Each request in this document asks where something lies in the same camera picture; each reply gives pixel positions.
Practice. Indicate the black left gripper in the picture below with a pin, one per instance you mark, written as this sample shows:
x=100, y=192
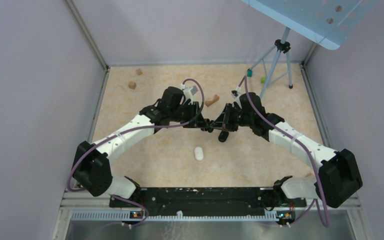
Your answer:
x=196, y=119

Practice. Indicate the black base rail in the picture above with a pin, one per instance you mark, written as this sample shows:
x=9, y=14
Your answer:
x=213, y=201

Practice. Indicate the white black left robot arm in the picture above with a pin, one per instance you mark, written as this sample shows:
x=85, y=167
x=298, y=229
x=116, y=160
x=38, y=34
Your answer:
x=92, y=165

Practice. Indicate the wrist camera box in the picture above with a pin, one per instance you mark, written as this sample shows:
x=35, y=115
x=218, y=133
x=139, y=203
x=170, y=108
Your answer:
x=235, y=94
x=189, y=92

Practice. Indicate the tan block near base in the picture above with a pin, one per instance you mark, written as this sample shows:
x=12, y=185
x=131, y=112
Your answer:
x=310, y=175

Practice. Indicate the white earbud charging case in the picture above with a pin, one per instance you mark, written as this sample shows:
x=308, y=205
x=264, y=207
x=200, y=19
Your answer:
x=198, y=153

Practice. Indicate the small tan wooden cube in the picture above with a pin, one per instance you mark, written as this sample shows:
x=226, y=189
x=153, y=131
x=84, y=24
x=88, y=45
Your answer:
x=139, y=72

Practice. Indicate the light blue perforated panel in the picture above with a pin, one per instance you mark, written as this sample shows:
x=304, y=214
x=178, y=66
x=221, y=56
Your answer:
x=327, y=23

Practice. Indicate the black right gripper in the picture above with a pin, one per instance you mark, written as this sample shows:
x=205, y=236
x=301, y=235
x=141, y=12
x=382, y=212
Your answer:
x=223, y=122

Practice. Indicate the brown wooden arch block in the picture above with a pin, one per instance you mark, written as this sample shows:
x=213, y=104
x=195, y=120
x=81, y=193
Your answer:
x=211, y=101

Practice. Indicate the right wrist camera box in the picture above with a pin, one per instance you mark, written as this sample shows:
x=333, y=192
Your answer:
x=235, y=94

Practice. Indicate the grey tripod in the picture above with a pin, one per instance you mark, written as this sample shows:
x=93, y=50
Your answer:
x=282, y=47

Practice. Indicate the black earbud charging case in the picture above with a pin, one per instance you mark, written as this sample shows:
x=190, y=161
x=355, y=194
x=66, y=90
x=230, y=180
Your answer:
x=223, y=136

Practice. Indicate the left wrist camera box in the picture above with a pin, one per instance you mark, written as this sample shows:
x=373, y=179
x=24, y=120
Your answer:
x=189, y=92

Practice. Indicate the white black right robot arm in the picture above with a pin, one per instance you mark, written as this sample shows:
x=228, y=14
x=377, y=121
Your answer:
x=337, y=176

